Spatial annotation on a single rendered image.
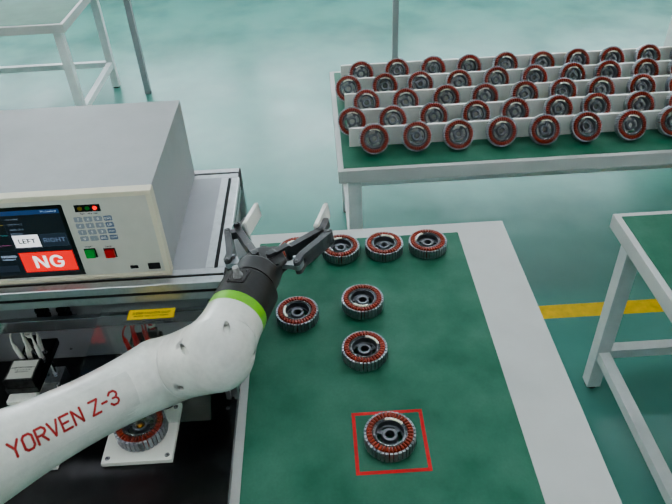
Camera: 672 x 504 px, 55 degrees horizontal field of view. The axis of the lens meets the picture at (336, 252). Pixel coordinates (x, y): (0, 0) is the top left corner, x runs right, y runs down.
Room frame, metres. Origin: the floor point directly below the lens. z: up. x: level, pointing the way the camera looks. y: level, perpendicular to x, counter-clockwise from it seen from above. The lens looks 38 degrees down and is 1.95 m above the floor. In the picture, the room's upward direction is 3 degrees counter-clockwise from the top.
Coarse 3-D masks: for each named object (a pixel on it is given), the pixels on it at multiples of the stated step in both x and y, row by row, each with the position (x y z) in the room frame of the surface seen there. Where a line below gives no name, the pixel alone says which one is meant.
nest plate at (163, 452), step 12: (132, 432) 0.89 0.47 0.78; (168, 432) 0.88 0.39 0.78; (108, 444) 0.86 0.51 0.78; (168, 444) 0.85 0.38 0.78; (108, 456) 0.83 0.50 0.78; (120, 456) 0.83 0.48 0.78; (132, 456) 0.82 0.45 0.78; (144, 456) 0.82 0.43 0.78; (156, 456) 0.82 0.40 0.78; (168, 456) 0.82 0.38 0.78
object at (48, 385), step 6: (48, 372) 1.04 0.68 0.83; (60, 372) 1.03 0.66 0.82; (66, 372) 1.05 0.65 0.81; (48, 378) 1.02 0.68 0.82; (54, 378) 1.02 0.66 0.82; (60, 378) 1.02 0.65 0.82; (66, 378) 1.04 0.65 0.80; (48, 384) 1.00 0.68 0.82; (54, 384) 1.00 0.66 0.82; (60, 384) 1.00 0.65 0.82; (42, 390) 1.00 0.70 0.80; (48, 390) 1.00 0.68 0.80
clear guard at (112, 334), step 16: (112, 304) 0.99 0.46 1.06; (128, 304) 0.99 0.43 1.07; (144, 304) 0.99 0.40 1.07; (160, 304) 0.98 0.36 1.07; (176, 304) 0.98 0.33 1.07; (192, 304) 0.98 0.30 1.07; (112, 320) 0.94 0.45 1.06; (128, 320) 0.94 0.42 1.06; (144, 320) 0.94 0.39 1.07; (160, 320) 0.94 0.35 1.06; (176, 320) 0.93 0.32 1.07; (192, 320) 0.93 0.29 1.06; (96, 336) 0.90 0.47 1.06; (112, 336) 0.90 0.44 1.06; (128, 336) 0.90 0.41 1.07; (144, 336) 0.89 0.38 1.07; (160, 336) 0.89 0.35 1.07; (96, 352) 0.86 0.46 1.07; (112, 352) 0.86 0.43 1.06; (96, 368) 0.82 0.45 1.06; (192, 400) 0.76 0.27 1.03; (208, 400) 0.76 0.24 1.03; (160, 416) 0.74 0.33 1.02; (176, 416) 0.74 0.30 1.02; (192, 416) 0.74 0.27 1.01; (208, 416) 0.74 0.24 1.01
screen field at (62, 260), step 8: (24, 256) 1.01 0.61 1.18; (32, 256) 1.01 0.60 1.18; (40, 256) 1.01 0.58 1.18; (48, 256) 1.01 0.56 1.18; (56, 256) 1.01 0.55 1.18; (64, 256) 1.01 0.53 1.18; (72, 256) 1.01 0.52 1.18; (24, 264) 1.01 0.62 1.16; (32, 264) 1.01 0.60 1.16; (40, 264) 1.01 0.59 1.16; (48, 264) 1.01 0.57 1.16; (56, 264) 1.01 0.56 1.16; (64, 264) 1.01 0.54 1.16; (72, 264) 1.01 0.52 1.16
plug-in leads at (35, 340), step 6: (30, 336) 1.06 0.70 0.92; (36, 336) 1.03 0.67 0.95; (12, 342) 1.01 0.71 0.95; (24, 342) 1.01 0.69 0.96; (30, 342) 1.05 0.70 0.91; (36, 342) 1.06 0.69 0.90; (18, 348) 1.01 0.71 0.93; (30, 348) 1.03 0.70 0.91; (36, 348) 1.01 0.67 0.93; (42, 348) 1.03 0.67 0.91; (18, 354) 1.01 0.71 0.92; (30, 354) 1.00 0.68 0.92; (42, 354) 1.01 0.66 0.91
